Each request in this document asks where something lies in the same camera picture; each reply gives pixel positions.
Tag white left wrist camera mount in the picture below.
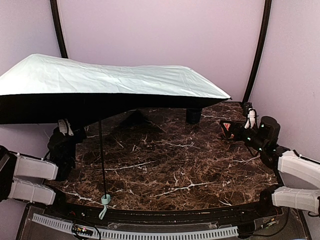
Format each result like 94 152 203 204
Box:
58 118 74 136

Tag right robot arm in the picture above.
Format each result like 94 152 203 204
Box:
219 116 320 217

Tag black cylindrical cup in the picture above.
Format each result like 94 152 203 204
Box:
186 108 203 125

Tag mint green folding umbrella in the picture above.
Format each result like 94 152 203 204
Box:
0 53 232 221

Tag black frame post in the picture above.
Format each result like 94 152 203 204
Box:
242 0 272 104
50 0 69 59

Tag left black frame post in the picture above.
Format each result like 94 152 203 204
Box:
50 0 69 59

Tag black curved front rail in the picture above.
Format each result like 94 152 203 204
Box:
44 202 284 226

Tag right black frame post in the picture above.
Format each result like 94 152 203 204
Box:
242 0 272 104

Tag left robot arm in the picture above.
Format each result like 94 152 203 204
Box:
0 124 86 205

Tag grey slotted cable duct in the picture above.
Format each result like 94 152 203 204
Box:
31 213 239 240

